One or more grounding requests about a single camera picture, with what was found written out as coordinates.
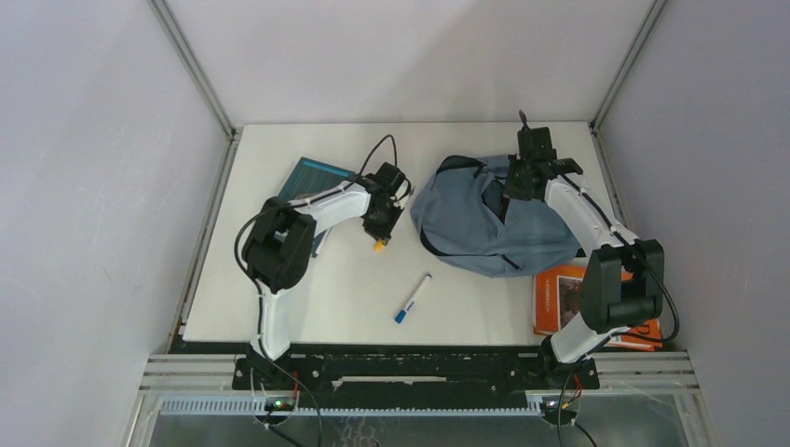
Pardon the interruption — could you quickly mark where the blue student backpack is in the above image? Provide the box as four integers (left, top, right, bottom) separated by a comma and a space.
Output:
410, 155, 585, 278

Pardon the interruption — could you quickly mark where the teal hardcover book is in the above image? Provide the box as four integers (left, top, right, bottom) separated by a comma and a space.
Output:
278, 156, 358, 257

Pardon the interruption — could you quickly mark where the blue capped white marker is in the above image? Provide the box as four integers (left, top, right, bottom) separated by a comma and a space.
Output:
394, 273, 432, 324

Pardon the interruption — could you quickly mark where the orange Good Morning book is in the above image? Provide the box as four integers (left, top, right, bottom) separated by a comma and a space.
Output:
533, 264, 663, 351

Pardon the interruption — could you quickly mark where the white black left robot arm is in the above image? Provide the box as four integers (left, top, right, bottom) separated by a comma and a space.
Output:
234, 162, 414, 388

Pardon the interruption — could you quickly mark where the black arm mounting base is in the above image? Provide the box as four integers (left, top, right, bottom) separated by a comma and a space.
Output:
232, 344, 600, 411

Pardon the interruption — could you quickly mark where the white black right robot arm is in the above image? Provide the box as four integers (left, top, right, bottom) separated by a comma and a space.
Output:
505, 125, 665, 387

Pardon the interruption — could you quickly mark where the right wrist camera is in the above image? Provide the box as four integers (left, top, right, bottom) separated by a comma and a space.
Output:
517, 126, 556, 162

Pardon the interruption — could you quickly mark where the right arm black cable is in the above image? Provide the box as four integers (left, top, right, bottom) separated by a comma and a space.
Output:
518, 109, 681, 346

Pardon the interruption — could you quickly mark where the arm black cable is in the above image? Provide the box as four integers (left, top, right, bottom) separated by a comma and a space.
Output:
518, 109, 681, 346
233, 133, 400, 372

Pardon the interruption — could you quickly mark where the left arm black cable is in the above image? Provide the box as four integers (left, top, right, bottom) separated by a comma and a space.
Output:
233, 133, 400, 372

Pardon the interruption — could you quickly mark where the right aluminium frame post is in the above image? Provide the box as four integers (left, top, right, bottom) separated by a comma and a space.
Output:
590, 0, 671, 134

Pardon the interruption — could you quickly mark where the aluminium frame post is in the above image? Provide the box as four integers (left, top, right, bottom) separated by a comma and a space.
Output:
147, 0, 237, 140
590, 0, 671, 134

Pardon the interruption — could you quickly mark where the white slotted cable duct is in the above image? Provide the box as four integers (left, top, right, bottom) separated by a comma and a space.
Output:
158, 394, 544, 417

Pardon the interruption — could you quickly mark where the left aluminium frame post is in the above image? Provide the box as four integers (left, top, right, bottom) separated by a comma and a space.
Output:
147, 0, 237, 140

